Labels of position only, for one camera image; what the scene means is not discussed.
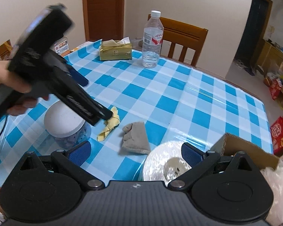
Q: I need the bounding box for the yellow cleaning cloth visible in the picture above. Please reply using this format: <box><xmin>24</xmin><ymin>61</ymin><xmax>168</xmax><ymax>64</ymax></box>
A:
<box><xmin>97</xmin><ymin>106</ymin><xmax>120</xmax><ymax>142</ymax></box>

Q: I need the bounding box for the beige cloth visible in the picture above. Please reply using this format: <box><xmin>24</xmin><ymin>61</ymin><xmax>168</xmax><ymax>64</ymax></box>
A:
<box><xmin>122</xmin><ymin>121</ymin><xmax>151</xmax><ymax>155</ymax></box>

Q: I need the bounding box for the person left hand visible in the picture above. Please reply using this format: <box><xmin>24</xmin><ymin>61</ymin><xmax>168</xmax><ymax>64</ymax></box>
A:
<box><xmin>0</xmin><ymin>60</ymin><xmax>38</xmax><ymax>116</ymax></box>

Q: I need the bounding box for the clear canister black lid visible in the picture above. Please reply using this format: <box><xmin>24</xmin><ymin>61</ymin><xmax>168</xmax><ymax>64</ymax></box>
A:
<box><xmin>52</xmin><ymin>36</ymin><xmax>70</xmax><ymax>57</ymax></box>

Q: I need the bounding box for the clear jar white lid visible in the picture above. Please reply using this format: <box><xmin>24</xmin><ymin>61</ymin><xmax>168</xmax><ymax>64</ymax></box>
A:
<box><xmin>44</xmin><ymin>101</ymin><xmax>91</xmax><ymax>150</ymax></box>

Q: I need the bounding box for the paper towel roll green wrap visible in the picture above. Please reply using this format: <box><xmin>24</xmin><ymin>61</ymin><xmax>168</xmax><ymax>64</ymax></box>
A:
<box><xmin>138</xmin><ymin>141</ymin><xmax>191</xmax><ymax>186</ymax></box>

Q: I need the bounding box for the cardboard box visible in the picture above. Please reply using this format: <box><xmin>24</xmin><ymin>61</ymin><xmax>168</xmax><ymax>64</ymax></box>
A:
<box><xmin>211</xmin><ymin>133</ymin><xmax>279</xmax><ymax>169</ymax></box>

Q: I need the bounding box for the green tissue pack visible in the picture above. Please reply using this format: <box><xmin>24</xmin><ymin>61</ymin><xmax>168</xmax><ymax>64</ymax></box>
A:
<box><xmin>99</xmin><ymin>37</ymin><xmax>132</xmax><ymax>61</ymax></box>

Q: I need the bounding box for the blue checkered tablecloth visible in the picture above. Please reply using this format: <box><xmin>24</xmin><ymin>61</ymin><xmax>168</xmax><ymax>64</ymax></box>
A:
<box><xmin>0</xmin><ymin>40</ymin><xmax>274</xmax><ymax>188</ymax></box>

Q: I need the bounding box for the red gift box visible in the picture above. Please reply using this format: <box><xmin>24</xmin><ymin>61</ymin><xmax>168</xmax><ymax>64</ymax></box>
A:
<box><xmin>270</xmin><ymin>116</ymin><xmax>283</xmax><ymax>157</ymax></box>

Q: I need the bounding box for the clear water bottle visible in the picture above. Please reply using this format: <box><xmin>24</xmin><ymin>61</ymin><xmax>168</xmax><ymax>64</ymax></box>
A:
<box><xmin>142</xmin><ymin>10</ymin><xmax>164</xmax><ymax>68</ymax></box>

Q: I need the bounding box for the wooden chair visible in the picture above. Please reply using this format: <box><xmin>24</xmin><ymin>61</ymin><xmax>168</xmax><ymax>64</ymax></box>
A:
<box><xmin>160</xmin><ymin>17</ymin><xmax>208</xmax><ymax>66</ymax></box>

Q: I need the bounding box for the dark door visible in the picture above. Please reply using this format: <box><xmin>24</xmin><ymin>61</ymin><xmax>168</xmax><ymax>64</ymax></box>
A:
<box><xmin>234</xmin><ymin>0</ymin><xmax>272</xmax><ymax>67</ymax></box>

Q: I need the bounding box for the wooden cabinet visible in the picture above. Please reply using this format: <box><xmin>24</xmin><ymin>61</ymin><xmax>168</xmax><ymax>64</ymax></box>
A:
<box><xmin>256</xmin><ymin>40</ymin><xmax>283</xmax><ymax>75</ymax></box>

